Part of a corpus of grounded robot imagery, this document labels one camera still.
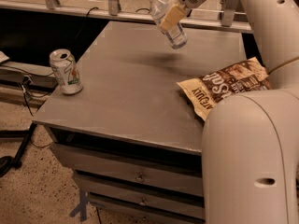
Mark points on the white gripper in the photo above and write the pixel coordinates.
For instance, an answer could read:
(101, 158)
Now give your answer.
(175, 13)

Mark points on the clear plastic water bottle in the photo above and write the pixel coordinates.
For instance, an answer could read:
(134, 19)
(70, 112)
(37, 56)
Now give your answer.
(173, 32)

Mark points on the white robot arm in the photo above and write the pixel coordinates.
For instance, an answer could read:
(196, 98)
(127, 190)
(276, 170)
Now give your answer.
(250, 141)

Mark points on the brown sea salt chip bag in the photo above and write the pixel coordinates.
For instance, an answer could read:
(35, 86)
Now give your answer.
(206, 91)

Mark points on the white green soda can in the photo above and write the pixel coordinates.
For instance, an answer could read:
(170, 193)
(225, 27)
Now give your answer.
(64, 67)

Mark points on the grey drawer cabinet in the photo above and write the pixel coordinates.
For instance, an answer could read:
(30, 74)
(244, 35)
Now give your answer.
(131, 136)

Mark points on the blue tape cross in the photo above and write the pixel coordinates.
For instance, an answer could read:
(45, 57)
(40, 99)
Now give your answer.
(81, 208)

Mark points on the metal window rail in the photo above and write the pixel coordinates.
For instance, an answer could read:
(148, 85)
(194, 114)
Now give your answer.
(213, 14)

